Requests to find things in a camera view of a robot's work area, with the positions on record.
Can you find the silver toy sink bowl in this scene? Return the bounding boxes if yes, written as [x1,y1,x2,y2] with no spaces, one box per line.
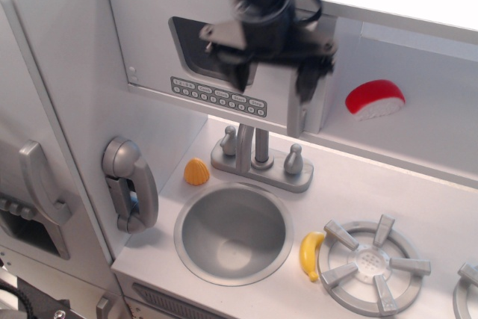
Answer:
[174,183,294,286]

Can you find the grey ice dispenser panel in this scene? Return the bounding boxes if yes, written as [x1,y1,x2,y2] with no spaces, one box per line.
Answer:
[1,193,70,260]

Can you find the silver oven handle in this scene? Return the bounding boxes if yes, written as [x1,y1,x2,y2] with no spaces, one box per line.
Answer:
[96,297,112,319]

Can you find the silver toy telephone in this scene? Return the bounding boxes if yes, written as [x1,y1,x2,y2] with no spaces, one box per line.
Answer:
[102,137,158,234]

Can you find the silver toy faucet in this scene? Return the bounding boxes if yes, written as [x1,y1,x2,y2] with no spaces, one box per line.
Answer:
[211,124,314,193]

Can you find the white microwave door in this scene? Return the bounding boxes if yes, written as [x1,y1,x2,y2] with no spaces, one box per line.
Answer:
[110,0,332,138]

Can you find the yellow toy banana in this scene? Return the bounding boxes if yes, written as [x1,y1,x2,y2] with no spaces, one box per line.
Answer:
[299,232,326,282]

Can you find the red white toy sushi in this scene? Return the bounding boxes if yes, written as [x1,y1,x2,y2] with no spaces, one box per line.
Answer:
[345,79,406,120]

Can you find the silver fridge door handle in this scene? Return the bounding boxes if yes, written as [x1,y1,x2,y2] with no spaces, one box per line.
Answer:
[19,140,72,226]

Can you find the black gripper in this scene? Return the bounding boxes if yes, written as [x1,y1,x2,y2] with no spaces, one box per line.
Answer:
[199,0,336,105]

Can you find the silver toy stove burner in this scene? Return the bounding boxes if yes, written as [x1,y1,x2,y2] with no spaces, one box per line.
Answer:
[317,214,432,318]

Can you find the orange toy lemon squeezer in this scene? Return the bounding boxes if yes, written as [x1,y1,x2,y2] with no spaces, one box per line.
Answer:
[183,158,210,186]

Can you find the black cable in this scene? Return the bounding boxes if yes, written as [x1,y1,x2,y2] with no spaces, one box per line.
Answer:
[0,277,38,319]

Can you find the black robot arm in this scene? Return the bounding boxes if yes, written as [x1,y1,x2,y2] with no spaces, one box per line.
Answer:
[199,0,336,104]

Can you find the grey oven vent panel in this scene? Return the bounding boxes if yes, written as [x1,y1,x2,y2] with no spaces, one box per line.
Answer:
[132,283,205,319]

